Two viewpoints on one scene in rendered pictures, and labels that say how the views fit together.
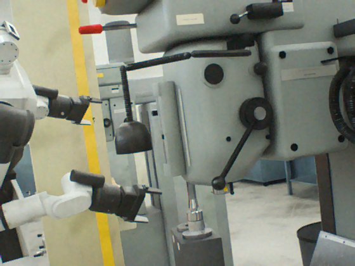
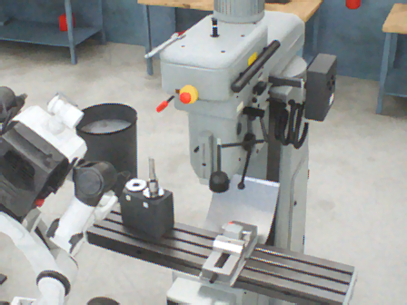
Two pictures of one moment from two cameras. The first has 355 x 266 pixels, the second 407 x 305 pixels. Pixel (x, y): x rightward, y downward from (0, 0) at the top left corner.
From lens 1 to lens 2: 178 cm
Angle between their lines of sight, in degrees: 46
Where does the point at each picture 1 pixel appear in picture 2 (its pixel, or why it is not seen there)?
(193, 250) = (161, 206)
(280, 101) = (255, 130)
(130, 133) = (225, 181)
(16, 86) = (80, 142)
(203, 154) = (230, 172)
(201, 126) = (232, 157)
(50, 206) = (101, 215)
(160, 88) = (208, 140)
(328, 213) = not seen: hidden behind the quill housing
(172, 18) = (235, 110)
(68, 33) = not seen: outside the picture
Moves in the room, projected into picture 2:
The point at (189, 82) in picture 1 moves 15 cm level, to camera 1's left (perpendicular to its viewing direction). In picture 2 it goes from (228, 135) to (199, 152)
